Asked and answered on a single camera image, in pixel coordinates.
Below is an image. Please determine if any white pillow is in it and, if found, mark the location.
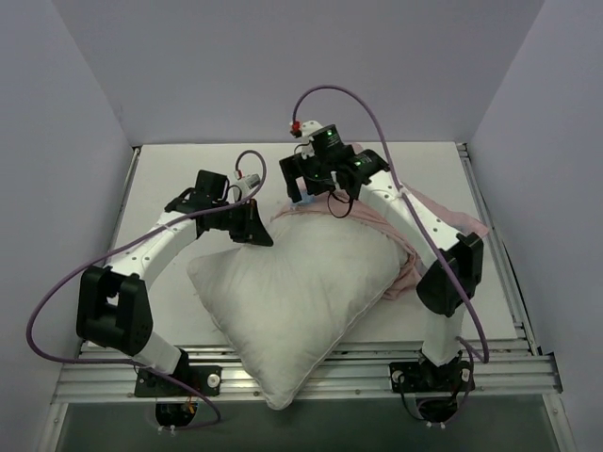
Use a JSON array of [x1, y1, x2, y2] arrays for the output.
[[187, 214, 414, 411]]

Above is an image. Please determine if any pink purple Elsa pillowcase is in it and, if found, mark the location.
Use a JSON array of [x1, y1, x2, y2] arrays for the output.
[[273, 187, 489, 300]]

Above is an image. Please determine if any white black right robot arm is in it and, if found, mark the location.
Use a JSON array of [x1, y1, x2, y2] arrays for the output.
[[279, 121, 483, 389]]

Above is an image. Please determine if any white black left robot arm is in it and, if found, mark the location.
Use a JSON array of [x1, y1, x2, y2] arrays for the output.
[[76, 170, 273, 395]]

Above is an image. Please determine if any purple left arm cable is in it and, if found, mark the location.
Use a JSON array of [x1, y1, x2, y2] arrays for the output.
[[25, 149, 269, 432]]

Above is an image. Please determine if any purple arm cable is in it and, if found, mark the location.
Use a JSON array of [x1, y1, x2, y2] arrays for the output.
[[291, 85, 490, 420], [25, 149, 269, 432]]

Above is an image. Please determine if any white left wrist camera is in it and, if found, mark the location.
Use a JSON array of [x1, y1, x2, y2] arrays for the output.
[[230, 171, 261, 197]]

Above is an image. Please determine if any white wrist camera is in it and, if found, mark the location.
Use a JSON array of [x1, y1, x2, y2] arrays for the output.
[[289, 120, 323, 159], [230, 171, 261, 197]]

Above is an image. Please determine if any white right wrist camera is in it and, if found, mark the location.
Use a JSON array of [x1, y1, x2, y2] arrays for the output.
[[289, 120, 323, 159]]

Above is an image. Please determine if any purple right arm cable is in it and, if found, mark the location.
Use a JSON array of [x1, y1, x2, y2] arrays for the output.
[[291, 85, 490, 420]]

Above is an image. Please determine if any aluminium table edge rail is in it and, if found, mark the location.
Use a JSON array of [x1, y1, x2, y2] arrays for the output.
[[77, 145, 142, 349]]

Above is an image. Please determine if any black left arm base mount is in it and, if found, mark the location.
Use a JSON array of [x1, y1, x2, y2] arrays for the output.
[[134, 365, 222, 398]]

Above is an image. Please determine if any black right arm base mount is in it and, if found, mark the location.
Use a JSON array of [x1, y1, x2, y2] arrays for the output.
[[388, 359, 476, 395]]

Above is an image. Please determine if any aluminium right side rail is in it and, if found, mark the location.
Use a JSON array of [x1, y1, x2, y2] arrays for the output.
[[455, 143, 542, 355]]

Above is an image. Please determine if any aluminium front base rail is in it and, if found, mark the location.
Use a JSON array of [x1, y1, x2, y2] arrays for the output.
[[52, 340, 562, 403]]

